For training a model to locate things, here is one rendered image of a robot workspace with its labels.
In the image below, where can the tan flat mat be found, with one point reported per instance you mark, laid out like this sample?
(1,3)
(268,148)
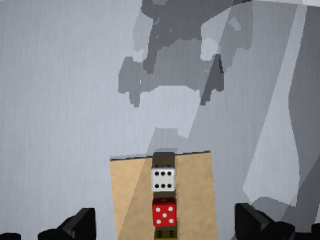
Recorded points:
(194,195)

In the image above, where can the white die with black pips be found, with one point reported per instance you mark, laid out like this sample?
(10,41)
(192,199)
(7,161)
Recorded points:
(162,178)

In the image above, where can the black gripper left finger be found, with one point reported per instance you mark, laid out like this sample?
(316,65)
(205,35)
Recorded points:
(83,224)

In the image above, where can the red die with white pips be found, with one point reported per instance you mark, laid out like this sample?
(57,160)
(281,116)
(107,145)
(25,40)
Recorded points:
(164,212)

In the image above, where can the yellow die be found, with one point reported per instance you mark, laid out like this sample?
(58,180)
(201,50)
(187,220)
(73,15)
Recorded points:
(165,235)

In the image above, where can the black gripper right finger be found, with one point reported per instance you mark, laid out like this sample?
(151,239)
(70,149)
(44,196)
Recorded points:
(248,221)

